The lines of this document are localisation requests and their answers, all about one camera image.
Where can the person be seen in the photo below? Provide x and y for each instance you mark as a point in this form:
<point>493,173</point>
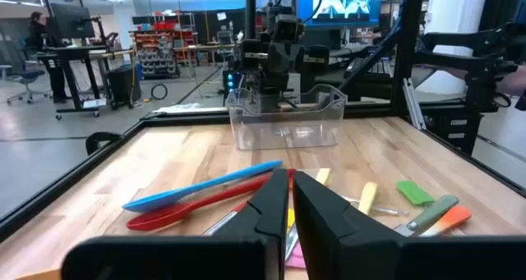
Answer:
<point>39,38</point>

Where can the clear plastic bin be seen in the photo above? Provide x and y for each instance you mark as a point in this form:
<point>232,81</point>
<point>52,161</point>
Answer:
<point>287,136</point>

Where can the black table edge frame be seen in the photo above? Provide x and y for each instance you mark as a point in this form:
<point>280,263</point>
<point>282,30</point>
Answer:
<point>61,185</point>

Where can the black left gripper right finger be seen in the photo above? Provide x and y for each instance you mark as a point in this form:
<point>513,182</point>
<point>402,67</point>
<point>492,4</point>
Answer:
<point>370,259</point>

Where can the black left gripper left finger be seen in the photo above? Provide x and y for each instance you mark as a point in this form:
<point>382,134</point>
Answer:
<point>185,255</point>

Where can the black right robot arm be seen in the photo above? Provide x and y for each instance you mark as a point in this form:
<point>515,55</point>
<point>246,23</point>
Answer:
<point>273,89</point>

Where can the red slotted silicone spoon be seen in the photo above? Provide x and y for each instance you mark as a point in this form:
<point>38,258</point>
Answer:
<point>164,218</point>

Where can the black trash bin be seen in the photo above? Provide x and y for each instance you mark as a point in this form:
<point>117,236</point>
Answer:
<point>123,85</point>

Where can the large blue display screen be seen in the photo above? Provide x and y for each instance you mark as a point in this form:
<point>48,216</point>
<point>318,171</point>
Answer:
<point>341,3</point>

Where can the grey office chair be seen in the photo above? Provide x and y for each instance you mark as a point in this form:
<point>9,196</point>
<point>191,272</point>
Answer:
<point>29,75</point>

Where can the black computer monitor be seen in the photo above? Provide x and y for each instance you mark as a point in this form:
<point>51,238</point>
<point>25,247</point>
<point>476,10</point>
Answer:
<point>72,21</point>

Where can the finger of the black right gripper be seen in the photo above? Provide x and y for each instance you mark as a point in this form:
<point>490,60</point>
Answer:
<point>318,60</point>
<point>255,60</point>

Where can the blue silicone spoon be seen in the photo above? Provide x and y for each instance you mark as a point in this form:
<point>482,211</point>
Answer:
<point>164,198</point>

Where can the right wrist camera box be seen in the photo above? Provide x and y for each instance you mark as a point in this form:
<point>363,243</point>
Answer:
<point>287,28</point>

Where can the shelf rack with red bins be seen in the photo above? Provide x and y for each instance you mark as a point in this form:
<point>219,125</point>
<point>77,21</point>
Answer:
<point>164,38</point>

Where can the white column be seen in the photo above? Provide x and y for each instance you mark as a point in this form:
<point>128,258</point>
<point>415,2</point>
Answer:
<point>456,9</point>

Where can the black controller box blue lights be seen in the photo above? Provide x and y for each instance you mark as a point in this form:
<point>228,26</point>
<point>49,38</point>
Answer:
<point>231,83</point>

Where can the silver aluminium extrusion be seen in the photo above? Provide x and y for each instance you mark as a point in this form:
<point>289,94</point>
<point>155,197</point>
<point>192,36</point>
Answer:
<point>413,103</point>

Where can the black standing desk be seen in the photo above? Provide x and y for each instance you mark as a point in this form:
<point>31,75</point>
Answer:
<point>78,52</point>

